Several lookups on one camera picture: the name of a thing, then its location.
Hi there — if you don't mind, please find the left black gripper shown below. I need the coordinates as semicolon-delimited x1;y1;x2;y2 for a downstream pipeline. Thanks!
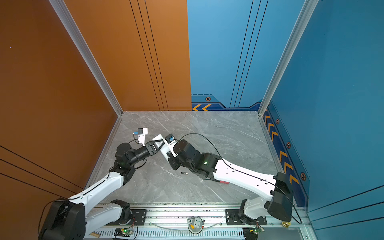
128;140;166;169

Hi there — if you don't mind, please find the white remote control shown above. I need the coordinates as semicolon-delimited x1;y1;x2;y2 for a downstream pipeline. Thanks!
153;134;173;161

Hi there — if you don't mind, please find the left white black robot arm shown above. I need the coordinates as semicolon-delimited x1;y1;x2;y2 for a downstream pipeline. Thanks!
38;140;165;240

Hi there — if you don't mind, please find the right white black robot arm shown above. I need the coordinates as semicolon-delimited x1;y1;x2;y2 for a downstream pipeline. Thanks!
162;140;294;225

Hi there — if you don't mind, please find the round grey power socket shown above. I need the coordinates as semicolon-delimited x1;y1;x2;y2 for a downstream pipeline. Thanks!
187;216;205;235

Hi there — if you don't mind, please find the green circuit board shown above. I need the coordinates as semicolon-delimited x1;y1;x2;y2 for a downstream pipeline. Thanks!
113;228;135;239

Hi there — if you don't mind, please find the right small circuit board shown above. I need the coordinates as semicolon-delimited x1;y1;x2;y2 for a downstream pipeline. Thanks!
250;225;265;235

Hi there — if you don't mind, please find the wooden mallet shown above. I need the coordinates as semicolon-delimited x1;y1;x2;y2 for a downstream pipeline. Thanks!
90;232;100;238

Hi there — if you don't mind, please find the brass knob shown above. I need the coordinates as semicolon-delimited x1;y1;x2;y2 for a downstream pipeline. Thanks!
282;221;292;228

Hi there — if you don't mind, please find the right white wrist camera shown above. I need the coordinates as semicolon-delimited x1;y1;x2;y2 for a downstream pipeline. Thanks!
165;134;178;157

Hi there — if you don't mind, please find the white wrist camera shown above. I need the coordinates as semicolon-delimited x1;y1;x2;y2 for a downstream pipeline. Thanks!
165;134;178;157
133;128;148;146

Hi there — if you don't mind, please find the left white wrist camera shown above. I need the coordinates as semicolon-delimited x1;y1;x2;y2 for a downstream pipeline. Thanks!
133;128;148;146

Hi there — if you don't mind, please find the red handled screwdriver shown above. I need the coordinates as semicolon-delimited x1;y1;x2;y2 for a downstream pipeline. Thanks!
201;179;230;184

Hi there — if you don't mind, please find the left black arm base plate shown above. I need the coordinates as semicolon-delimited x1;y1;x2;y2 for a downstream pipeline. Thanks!
107;209;147;227

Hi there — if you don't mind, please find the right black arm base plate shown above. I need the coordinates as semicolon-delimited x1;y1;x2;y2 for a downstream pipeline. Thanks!
225;209;267;226

